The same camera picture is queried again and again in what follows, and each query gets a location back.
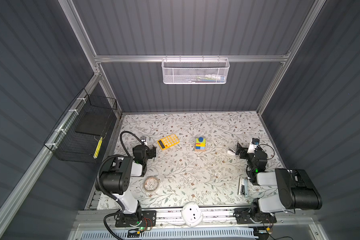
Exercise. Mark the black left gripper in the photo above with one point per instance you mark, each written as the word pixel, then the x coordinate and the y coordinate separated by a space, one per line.
pixel 150 153

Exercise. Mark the black wire basket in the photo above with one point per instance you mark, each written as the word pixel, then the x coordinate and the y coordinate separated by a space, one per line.
pixel 75 138

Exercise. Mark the lime green block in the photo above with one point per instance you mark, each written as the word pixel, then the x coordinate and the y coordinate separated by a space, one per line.
pixel 198 143

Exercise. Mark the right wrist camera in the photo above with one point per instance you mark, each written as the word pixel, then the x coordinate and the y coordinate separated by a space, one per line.
pixel 253 145

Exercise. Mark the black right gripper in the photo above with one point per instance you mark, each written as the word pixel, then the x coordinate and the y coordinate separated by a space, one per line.
pixel 244 152

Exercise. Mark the yellow calculator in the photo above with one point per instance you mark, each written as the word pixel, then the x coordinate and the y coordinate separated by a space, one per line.
pixel 168 142

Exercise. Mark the yellow ruler in basket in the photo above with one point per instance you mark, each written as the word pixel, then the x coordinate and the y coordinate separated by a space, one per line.
pixel 98 148

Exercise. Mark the white wire basket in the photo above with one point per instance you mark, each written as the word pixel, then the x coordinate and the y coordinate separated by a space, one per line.
pixel 195 71

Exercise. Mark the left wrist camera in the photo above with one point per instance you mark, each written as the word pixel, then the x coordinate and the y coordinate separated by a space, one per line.
pixel 143 139

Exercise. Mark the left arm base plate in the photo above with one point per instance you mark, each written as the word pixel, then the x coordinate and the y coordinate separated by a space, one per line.
pixel 138 219

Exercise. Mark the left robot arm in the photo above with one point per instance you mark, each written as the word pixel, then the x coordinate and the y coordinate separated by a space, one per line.
pixel 115 172

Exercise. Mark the wood block with holes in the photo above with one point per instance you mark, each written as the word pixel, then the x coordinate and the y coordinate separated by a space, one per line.
pixel 200 147

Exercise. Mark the white staple remover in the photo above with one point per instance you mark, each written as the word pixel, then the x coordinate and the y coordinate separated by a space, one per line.
pixel 231 153

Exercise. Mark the white round device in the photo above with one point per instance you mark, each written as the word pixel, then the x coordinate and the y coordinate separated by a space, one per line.
pixel 192 214

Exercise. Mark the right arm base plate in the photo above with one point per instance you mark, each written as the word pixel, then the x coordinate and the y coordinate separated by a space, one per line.
pixel 249 216

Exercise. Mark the clear tape roll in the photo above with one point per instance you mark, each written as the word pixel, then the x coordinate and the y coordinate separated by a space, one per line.
pixel 151 184

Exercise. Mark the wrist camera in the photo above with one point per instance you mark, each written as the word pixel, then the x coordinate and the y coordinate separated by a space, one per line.
pixel 253 145
pixel 143 139

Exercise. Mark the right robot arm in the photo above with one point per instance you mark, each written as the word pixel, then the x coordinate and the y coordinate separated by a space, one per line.
pixel 295 189

